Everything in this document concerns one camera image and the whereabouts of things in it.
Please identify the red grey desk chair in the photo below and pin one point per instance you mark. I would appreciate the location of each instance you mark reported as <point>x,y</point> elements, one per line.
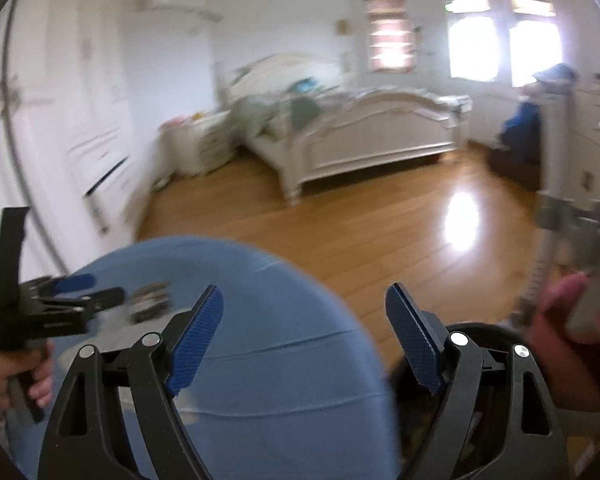
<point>566,342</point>

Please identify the white dresser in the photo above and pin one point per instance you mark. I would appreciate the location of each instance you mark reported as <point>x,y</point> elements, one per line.
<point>584,151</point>

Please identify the white wardrobe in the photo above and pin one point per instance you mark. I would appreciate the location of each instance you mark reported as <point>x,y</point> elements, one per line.
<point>67,147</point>

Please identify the white grey study desk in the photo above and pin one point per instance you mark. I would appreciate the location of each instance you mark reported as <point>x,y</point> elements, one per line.
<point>556,218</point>

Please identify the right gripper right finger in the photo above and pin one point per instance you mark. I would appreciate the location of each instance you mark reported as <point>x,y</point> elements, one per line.
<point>471,400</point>

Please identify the person's left hand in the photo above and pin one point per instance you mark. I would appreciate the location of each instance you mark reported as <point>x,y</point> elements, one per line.
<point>37,361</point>

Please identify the white wooden bed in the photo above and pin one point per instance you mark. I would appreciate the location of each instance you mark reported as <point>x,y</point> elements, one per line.
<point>359,129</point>

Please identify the middle window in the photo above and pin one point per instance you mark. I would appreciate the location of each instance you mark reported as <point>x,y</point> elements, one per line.
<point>475,50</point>

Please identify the window with striped blind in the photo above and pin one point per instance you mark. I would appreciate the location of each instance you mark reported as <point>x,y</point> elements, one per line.
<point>390,37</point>

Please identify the round blue tablecloth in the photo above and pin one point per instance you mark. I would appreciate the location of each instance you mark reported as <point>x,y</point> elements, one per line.
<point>291,386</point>

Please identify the right window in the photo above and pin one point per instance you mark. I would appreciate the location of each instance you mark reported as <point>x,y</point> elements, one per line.
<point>535,41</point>

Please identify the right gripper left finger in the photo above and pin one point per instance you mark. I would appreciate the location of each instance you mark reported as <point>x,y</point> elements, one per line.
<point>86,436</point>

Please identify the white nightstand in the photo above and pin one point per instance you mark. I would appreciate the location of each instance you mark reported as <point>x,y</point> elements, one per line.
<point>197,146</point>

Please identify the green blanket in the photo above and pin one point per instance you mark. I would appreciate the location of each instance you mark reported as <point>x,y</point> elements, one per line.
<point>255,115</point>

